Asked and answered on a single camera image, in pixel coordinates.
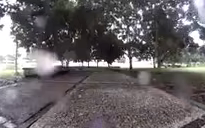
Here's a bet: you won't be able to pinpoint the group of trees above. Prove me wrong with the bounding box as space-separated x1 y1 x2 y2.
0 0 205 76

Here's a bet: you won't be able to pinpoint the grey pebbled concrete path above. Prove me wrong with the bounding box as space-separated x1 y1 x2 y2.
29 71 205 128

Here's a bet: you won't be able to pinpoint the low stone bench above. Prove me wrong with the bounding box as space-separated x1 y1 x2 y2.
22 65 71 79

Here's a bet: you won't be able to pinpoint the dark wet paved strip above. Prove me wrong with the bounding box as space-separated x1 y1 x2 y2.
0 71 91 125

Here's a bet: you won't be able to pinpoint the green grass lawn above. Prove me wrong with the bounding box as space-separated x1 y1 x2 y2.
118 65 205 88

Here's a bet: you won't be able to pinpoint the gravel strip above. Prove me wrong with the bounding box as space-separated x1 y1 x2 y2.
0 76 24 90

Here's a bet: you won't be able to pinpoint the pale kerb stones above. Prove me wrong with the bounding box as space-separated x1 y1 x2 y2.
0 109 18 128

